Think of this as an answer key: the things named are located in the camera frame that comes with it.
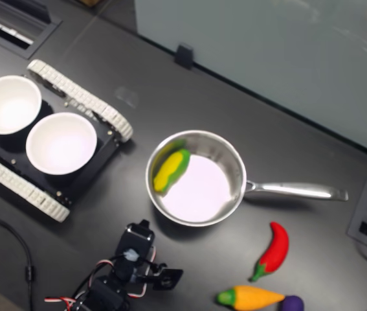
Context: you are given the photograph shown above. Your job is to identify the red toy chilli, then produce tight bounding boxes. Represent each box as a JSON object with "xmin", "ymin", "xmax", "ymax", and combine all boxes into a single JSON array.
[{"xmin": 249, "ymin": 221, "xmax": 290, "ymax": 282}]

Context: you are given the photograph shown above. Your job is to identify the yellow green toy corn cob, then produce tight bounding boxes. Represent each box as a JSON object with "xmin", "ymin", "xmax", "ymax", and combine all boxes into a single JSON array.
[{"xmin": 153, "ymin": 148, "xmax": 192, "ymax": 194}]

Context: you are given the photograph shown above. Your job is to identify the white bowl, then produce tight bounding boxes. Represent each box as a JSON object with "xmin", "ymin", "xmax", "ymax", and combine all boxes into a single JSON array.
[
  {"xmin": 25, "ymin": 112, "xmax": 98, "ymax": 176},
  {"xmin": 0, "ymin": 75, "xmax": 43, "ymax": 135}
]

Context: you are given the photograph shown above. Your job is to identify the orange toy carrot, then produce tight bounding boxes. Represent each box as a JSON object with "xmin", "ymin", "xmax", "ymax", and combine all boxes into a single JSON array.
[{"xmin": 215, "ymin": 284, "xmax": 286, "ymax": 311}]

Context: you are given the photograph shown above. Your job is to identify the black vehicle with white tracks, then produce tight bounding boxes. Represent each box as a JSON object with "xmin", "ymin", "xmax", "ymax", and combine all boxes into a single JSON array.
[{"xmin": 0, "ymin": 58, "xmax": 135, "ymax": 224}]

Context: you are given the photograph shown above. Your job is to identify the purple toy aubergine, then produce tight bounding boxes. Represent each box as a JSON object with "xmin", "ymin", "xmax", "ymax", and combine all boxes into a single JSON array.
[{"xmin": 282, "ymin": 294, "xmax": 304, "ymax": 311}]

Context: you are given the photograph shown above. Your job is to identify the frosted glass divider panel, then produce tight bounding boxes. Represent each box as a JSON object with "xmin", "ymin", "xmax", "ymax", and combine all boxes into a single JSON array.
[{"xmin": 133, "ymin": 0, "xmax": 367, "ymax": 161}]

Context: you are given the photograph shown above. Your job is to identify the black square camera mount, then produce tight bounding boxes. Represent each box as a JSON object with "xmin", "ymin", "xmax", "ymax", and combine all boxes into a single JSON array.
[{"xmin": 137, "ymin": 262, "xmax": 184, "ymax": 292}]

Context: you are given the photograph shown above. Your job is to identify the steel pan with long handle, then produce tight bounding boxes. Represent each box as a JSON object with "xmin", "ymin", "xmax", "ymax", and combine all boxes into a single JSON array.
[{"xmin": 144, "ymin": 129, "xmax": 349, "ymax": 227}]

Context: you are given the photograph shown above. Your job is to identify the red black white servo wires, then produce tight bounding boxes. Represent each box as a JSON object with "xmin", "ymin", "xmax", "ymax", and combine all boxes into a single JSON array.
[{"xmin": 43, "ymin": 246, "xmax": 157, "ymax": 311}]

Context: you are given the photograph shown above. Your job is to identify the long black cable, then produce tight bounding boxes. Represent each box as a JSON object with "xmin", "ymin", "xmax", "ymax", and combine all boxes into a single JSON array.
[{"xmin": 0, "ymin": 216, "xmax": 36, "ymax": 311}]

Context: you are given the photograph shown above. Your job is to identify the black divider bracket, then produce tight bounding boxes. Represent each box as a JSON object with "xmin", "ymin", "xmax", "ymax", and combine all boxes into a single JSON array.
[{"xmin": 173, "ymin": 43, "xmax": 194, "ymax": 69}]

